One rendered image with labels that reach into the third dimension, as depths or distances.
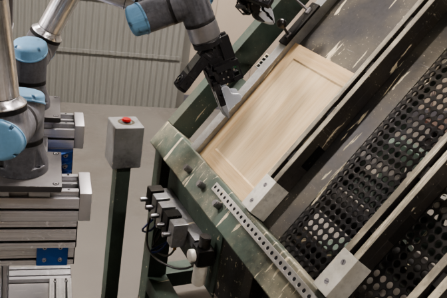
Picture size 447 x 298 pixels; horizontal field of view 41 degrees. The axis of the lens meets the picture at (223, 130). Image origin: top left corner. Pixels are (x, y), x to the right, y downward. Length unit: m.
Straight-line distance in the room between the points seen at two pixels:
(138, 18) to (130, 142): 1.07
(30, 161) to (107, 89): 3.56
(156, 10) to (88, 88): 3.85
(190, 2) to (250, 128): 0.91
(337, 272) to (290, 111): 0.71
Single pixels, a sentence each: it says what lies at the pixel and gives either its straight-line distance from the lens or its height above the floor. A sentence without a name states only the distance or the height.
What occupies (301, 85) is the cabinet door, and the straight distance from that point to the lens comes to 2.14.
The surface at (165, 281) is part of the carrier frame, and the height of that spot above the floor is 0.18.
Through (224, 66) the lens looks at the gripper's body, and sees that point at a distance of 1.42.
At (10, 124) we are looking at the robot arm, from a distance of 1.49.
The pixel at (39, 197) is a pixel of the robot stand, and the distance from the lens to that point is 1.73.
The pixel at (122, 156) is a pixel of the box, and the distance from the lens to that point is 2.40.
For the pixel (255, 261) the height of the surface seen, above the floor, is 0.84.
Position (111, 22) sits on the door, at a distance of 5.05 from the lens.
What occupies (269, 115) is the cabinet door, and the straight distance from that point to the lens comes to 2.15.
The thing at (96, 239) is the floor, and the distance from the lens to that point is 3.35.
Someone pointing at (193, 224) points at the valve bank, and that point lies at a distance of 2.12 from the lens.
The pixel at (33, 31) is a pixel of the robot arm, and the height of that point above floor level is 1.28.
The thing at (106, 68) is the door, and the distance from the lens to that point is 5.15.
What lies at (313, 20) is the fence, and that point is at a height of 1.43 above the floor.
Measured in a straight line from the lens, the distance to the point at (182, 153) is 2.32.
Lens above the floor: 1.82
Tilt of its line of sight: 21 degrees down
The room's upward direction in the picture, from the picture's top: 9 degrees clockwise
